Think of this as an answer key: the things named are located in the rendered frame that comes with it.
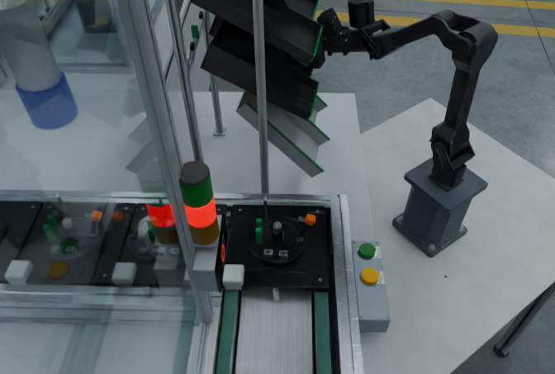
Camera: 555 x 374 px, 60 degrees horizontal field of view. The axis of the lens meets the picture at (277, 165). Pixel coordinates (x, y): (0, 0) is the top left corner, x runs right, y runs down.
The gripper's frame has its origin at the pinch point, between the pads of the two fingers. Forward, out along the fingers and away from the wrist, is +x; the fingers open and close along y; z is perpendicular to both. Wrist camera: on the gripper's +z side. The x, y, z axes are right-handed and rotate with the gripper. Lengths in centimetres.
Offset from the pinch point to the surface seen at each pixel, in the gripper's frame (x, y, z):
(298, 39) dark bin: -5.6, 17.5, 8.8
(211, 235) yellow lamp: -5, 67, -3
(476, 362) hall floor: -45, -3, -141
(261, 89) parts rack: 1.8, 26.5, 1.2
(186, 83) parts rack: 16.5, 32.8, 6.4
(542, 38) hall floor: -73, -273, -128
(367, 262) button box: -21, 38, -39
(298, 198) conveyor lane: -0.1, 25.4, -32.5
